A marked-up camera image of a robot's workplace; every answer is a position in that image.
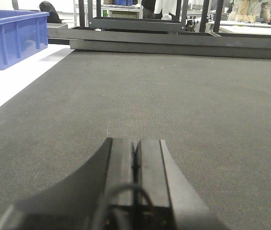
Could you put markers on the black office chair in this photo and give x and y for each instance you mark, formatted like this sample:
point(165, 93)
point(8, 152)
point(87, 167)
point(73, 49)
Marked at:
point(53, 17)

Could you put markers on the black metal frame rack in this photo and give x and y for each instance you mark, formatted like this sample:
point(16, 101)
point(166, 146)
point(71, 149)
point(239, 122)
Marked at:
point(97, 33)

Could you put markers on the blue plastic crate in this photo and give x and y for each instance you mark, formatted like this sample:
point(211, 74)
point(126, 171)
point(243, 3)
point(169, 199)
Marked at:
point(22, 34)

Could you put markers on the person in white coat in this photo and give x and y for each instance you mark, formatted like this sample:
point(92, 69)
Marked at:
point(165, 9)

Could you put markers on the seated person at desk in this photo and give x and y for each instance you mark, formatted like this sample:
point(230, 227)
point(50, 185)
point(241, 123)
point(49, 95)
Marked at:
point(253, 8)

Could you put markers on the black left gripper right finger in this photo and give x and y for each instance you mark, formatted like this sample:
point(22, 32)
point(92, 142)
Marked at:
point(176, 201)

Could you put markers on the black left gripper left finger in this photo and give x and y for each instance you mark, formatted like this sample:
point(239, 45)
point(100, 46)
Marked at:
point(71, 203)

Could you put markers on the dark grey table mat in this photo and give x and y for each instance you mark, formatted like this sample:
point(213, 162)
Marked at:
point(214, 113)

